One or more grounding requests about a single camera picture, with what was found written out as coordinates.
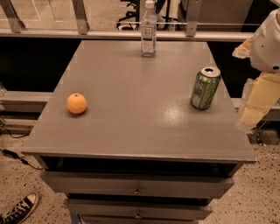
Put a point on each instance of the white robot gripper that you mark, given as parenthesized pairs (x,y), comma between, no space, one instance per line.
(267,48)

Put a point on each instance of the green soda can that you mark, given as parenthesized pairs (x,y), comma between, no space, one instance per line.
(207,81)

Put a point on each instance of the black office chair base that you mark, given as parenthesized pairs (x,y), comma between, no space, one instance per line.
(131,21)

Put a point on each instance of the clear plastic water bottle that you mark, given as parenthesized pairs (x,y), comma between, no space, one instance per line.
(148,30)

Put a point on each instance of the grey drawer cabinet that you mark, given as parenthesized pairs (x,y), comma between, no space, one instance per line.
(139,120)

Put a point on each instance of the metal glass railing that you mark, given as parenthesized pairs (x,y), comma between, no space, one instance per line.
(188,20)

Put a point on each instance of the orange fruit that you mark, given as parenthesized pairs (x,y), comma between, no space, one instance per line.
(76,103)

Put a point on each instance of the upper grey drawer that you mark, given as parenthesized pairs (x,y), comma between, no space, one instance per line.
(137,185)

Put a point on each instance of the grey drawer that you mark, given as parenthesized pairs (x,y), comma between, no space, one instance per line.
(137,185)
(137,210)

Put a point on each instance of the lower grey drawer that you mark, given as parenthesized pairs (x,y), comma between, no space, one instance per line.
(137,210)

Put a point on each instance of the black white sneaker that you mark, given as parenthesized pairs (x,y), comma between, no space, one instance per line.
(21,210)

